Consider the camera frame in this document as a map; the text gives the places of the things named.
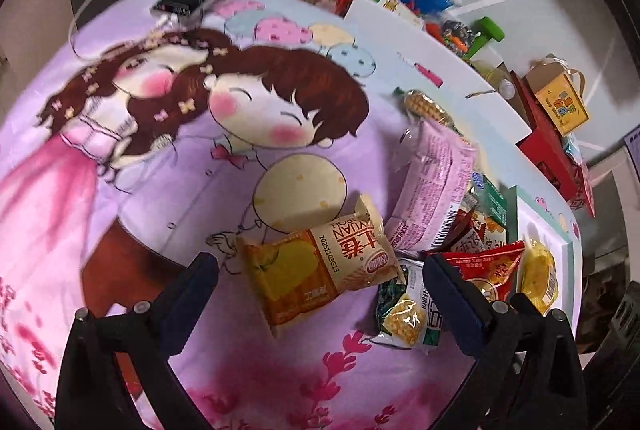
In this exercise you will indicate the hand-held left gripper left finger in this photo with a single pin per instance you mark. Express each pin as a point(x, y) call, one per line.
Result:
point(192, 295)

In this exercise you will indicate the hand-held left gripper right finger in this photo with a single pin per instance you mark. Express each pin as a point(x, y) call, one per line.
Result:
point(457, 310)

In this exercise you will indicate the red snack packet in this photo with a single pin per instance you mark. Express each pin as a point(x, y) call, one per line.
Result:
point(495, 267)

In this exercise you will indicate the red milk biscuit packet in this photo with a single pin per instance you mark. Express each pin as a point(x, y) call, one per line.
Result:
point(472, 235)

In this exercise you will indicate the white tray box teal rim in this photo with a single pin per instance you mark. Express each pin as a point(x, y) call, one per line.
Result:
point(530, 222)

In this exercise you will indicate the pink snack packet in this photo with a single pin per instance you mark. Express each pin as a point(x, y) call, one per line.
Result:
point(435, 190)

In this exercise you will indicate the yellow egg roll packet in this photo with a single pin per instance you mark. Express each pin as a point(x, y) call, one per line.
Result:
point(320, 270)

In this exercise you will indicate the green corn kernel packet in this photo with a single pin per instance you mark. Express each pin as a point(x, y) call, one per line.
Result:
point(402, 315)

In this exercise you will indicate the yellow cake packet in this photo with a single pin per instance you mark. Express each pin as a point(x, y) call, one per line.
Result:
point(537, 272)

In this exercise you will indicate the green snack packet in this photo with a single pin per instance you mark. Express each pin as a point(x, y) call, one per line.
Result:
point(492, 205)

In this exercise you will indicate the large red gift box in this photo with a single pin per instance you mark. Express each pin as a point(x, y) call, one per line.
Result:
point(545, 150)

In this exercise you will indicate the corn cob packet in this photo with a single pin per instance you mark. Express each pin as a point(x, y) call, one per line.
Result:
point(425, 106)

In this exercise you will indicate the clear plastic ball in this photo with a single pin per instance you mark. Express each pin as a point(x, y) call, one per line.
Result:
point(506, 88)

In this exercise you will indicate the white cardboard box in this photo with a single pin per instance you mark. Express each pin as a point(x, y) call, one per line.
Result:
point(450, 65)

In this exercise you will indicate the pile of small toys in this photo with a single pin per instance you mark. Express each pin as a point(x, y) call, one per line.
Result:
point(450, 34)

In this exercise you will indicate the small white card box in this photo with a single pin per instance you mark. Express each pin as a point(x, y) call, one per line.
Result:
point(395, 6)

